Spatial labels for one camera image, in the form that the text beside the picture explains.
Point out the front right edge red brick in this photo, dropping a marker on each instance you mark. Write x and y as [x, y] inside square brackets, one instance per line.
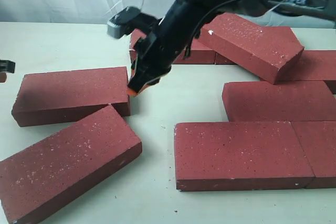
[317, 139]

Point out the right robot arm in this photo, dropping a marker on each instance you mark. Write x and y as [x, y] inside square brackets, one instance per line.
[324, 9]

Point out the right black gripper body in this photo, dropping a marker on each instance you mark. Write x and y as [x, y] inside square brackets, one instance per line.
[157, 52]

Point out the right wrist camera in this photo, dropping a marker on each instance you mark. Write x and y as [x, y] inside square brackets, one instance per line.
[128, 20]

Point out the angled red brick back right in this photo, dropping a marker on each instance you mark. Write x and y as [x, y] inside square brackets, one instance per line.
[262, 52]

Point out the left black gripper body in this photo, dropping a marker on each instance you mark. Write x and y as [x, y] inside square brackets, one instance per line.
[6, 66]

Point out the front large red brick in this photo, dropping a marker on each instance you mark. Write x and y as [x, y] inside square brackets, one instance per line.
[226, 156]

